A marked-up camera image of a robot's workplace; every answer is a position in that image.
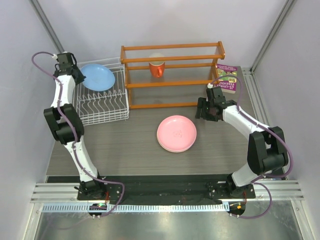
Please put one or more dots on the orange yellow plate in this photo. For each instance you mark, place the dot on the orange yellow plate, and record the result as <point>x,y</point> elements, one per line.
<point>176,146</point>

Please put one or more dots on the white wire dish rack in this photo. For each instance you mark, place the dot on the white wire dish rack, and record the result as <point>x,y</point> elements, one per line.
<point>103,104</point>

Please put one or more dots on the blue plate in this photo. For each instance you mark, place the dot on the blue plate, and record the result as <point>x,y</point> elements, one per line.
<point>97,77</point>

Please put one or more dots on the orange wooden shelf rack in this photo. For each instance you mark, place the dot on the orange wooden shelf rack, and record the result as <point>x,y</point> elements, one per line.
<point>188,66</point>

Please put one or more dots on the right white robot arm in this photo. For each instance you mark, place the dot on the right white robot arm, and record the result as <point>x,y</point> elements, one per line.
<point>266,145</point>

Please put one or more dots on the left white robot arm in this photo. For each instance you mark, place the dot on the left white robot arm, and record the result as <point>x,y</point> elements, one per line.
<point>67,127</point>

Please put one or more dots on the white slotted cable duct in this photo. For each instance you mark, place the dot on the white slotted cable duct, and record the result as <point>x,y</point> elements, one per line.
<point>89,207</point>

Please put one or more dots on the orange mug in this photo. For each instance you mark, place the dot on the orange mug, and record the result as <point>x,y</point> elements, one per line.
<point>157,68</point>

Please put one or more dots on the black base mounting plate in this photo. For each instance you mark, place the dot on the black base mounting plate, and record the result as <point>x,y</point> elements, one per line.
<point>173,190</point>

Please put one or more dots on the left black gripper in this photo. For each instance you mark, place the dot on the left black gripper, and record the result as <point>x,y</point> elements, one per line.
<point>82,77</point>

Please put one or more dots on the purple children's book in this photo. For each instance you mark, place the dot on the purple children's book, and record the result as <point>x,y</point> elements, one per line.
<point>227,83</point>

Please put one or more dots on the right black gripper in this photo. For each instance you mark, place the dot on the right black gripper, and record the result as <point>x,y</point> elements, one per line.
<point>202,103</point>

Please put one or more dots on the pink plate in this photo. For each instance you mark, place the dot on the pink plate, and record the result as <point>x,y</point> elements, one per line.
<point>176,126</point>

